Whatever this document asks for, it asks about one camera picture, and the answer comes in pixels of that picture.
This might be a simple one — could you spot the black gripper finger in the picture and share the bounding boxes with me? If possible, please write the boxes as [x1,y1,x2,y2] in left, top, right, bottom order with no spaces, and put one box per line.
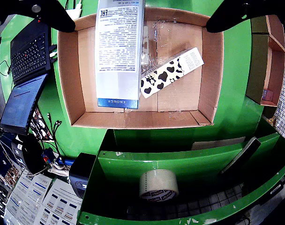
[206,0,285,33]
[0,0,76,33]

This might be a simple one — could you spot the blue white Enough carton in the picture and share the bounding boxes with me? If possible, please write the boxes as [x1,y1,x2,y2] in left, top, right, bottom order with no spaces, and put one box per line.
[94,0,145,110]

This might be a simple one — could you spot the shallow cardboard tray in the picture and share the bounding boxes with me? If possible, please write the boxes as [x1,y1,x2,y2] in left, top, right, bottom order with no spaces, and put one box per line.
[57,6,225,130]

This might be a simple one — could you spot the black laptop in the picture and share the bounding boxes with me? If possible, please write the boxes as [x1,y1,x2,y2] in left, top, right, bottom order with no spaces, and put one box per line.
[0,20,52,136]

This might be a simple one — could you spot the cow print carton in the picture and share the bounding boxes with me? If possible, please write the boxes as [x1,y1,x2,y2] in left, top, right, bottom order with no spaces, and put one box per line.
[140,46,205,99]

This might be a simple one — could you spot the small pink carton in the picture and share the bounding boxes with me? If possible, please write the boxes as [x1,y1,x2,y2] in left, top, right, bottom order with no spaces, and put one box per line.
[262,89,274,101]

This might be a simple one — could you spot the white silver cosmetic carton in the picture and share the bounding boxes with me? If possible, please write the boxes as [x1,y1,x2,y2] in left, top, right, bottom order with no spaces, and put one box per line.
[140,25,150,68]

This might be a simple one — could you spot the cow print packaging pile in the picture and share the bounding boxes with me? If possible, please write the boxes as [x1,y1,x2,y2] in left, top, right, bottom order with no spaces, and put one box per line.
[29,107,54,141]

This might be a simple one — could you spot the black desk device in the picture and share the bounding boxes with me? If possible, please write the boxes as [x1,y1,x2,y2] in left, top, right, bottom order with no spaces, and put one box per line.
[11,133,48,174]

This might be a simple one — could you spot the black label printer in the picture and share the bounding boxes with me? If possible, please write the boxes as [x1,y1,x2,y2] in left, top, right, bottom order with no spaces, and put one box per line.
[68,152,98,199]

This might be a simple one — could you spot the green metal workstation stand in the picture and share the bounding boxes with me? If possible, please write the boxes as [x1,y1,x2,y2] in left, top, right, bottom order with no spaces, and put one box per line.
[76,117,285,225]

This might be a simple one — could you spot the clear packing tape roll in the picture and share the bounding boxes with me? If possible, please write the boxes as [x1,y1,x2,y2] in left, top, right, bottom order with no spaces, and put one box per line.
[139,169,180,202]

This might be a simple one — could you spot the printed paper sheet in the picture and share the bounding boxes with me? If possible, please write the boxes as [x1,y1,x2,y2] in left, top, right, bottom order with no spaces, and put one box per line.
[40,179,83,225]
[4,173,53,225]

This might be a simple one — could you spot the black multi-head cable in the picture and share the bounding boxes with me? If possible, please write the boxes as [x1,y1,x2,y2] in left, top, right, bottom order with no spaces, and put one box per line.
[47,112,63,157]

